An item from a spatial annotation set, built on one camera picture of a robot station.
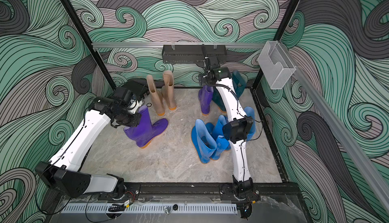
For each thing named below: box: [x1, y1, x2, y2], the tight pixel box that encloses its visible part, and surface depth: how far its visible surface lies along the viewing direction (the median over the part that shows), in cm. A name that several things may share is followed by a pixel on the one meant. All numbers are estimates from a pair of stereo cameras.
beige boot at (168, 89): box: [161, 69, 177, 111], surface depth 94 cm
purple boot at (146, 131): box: [123, 105, 169, 148], surface depth 83 cm
